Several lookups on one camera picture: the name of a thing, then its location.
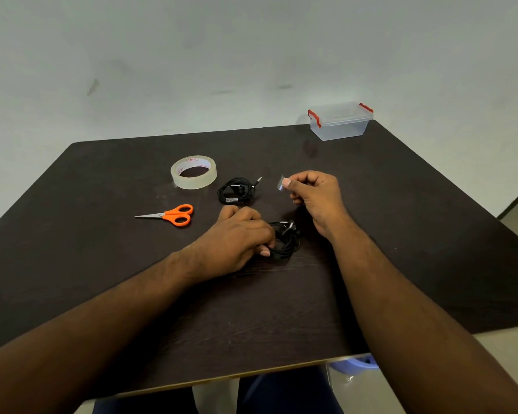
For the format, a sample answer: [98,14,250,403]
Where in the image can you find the person's left hand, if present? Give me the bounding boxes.
[183,205,277,284]

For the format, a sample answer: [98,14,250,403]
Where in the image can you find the person's right hand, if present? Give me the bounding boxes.
[281,170,353,242]

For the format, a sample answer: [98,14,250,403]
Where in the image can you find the clear tape roll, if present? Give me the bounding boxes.
[170,155,219,191]

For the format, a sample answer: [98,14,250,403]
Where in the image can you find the clear plastic box red latches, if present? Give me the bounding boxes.
[307,101,375,142]

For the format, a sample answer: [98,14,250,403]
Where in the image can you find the orange handled scissors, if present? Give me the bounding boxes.
[134,204,195,229]

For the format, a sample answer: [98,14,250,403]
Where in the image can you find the black wired earphones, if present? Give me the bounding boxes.
[217,176,263,206]
[258,220,303,262]

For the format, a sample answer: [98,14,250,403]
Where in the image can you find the blue plastic bin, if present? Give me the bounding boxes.
[329,354,380,376]

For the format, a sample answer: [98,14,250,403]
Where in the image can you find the person's right forearm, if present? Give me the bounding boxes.
[326,215,518,414]

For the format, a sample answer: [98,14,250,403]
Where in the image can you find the dark blue trousers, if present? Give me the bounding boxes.
[92,365,344,414]

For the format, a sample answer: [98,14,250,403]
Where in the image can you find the black door frame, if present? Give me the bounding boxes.
[496,178,518,220]

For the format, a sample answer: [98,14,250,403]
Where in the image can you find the person's left forearm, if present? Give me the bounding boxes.
[0,247,199,414]

